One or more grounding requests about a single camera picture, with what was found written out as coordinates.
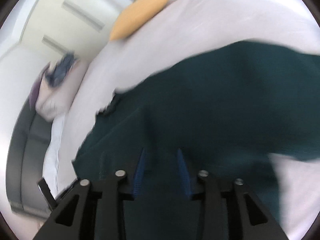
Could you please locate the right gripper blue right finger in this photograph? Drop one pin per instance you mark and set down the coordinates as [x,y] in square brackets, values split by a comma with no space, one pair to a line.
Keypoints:
[184,174]

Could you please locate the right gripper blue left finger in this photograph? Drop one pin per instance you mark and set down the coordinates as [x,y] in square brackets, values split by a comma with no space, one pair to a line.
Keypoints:
[138,177]

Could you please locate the dark green cloth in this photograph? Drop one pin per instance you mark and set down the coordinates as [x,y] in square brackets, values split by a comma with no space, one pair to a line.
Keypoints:
[226,110]

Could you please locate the dark grey headboard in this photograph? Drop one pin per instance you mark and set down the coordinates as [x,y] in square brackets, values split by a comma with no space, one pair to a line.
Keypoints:
[28,146]

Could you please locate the folded duvet pile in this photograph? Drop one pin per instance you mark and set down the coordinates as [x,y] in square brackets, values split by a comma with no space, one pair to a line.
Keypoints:
[56,86]

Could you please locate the white bed sheet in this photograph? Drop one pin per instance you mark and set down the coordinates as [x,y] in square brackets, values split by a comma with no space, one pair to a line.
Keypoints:
[185,29]

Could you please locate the yellow pillow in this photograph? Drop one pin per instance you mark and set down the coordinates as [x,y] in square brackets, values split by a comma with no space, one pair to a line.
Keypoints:
[134,17]

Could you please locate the cream wardrobe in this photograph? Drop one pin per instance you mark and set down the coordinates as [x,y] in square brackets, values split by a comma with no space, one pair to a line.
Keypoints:
[56,27]

